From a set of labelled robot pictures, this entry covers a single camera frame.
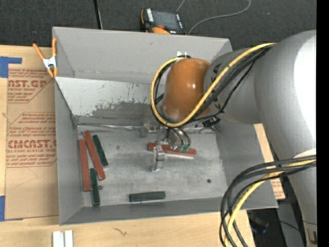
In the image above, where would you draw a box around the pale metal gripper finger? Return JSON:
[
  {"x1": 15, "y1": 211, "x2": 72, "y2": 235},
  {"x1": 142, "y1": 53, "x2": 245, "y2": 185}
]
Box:
[
  {"x1": 140, "y1": 123, "x2": 155, "y2": 138},
  {"x1": 150, "y1": 145, "x2": 166, "y2": 173}
]

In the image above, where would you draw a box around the red-brown flat block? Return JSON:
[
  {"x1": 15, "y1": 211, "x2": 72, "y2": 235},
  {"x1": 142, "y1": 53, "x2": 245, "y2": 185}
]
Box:
[
  {"x1": 147, "y1": 142, "x2": 197, "y2": 157},
  {"x1": 83, "y1": 130, "x2": 107, "y2": 181},
  {"x1": 78, "y1": 138, "x2": 93, "y2": 192}
]

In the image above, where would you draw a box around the dark green flat block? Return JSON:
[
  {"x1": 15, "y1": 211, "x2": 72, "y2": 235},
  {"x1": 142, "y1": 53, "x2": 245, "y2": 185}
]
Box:
[
  {"x1": 92, "y1": 134, "x2": 109, "y2": 167},
  {"x1": 89, "y1": 168, "x2": 101, "y2": 206},
  {"x1": 129, "y1": 191, "x2": 167, "y2": 203}
]

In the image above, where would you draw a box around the grey metal bin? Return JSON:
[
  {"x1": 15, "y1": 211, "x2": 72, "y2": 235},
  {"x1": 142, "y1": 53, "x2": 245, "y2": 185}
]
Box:
[{"x1": 52, "y1": 26, "x2": 280, "y2": 226}]

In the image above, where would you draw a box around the brown cardboard board, red print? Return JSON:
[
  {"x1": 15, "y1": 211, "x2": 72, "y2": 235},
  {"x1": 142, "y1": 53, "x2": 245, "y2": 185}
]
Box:
[{"x1": 0, "y1": 44, "x2": 286, "y2": 221}]

